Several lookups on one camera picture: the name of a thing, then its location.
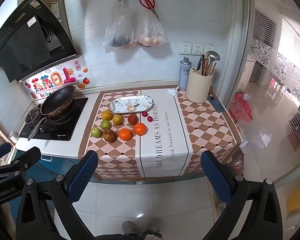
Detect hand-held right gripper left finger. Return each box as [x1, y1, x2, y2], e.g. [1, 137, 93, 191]
[15, 150, 99, 240]

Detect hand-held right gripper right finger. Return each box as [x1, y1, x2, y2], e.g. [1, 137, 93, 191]
[200, 151, 283, 240]

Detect brown pear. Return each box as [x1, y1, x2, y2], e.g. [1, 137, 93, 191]
[103, 129, 117, 144]

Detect orange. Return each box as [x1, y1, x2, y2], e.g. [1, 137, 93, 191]
[133, 123, 148, 136]
[119, 128, 133, 141]

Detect floral oval ceramic plate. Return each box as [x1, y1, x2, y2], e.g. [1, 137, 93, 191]
[109, 95, 156, 114]

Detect black gas stove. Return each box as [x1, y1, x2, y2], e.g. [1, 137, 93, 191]
[19, 97, 89, 141]

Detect checkered brown tablecloth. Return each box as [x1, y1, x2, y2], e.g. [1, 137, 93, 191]
[78, 88, 243, 182]

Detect black frying pan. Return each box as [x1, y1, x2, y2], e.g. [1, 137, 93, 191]
[27, 85, 76, 140]

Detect dark smartphone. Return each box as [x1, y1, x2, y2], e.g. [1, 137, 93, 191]
[207, 95, 226, 112]

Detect red plastic bag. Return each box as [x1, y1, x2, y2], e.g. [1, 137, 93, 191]
[229, 92, 253, 124]

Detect yellow cloth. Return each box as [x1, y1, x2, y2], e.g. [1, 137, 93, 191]
[287, 187, 300, 213]

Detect cream utensil holder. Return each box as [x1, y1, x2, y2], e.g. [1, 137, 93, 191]
[185, 67, 213, 104]

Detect grey spray can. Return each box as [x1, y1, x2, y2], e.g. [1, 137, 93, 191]
[179, 57, 193, 91]

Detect black range hood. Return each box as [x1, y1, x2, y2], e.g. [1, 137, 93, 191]
[0, 0, 81, 83]

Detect bundle of wooden chopsticks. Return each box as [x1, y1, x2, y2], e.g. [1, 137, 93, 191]
[201, 54, 217, 77]

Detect metal ladle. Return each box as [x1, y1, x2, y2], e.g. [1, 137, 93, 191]
[205, 51, 220, 75]

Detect patterned glass sliding door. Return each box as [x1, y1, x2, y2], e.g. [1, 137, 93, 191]
[240, 5, 300, 180]

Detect plastic bag with dark contents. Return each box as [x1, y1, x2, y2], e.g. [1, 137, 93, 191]
[102, 0, 136, 49]

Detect plastic bag with eggs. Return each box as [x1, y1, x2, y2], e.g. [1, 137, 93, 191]
[135, 9, 168, 47]

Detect red scissors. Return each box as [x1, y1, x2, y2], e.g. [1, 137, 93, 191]
[139, 0, 160, 18]

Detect colourful wall sticker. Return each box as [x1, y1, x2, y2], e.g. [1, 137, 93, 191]
[24, 60, 90, 99]

